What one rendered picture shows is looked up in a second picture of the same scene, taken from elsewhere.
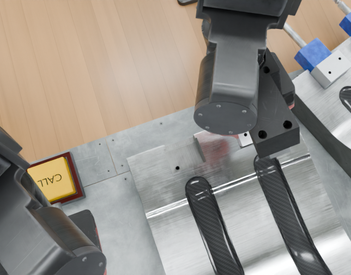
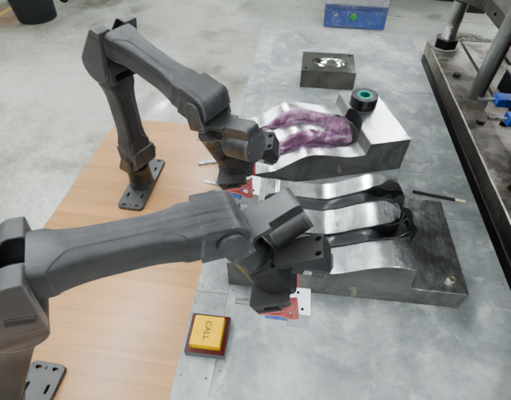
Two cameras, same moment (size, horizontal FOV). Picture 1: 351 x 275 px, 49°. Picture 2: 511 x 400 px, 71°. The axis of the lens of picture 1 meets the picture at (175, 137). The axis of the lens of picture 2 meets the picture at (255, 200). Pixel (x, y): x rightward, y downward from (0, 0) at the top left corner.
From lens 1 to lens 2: 42 cm
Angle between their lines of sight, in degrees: 36
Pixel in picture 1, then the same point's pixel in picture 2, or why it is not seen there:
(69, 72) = (133, 294)
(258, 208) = not seen: hidden behind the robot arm
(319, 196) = (301, 186)
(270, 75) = not seen: hidden behind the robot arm
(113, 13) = not seen: hidden behind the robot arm
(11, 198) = (249, 212)
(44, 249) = (284, 193)
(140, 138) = (212, 269)
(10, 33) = (69, 323)
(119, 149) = (211, 285)
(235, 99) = (254, 129)
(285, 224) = (309, 206)
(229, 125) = (259, 149)
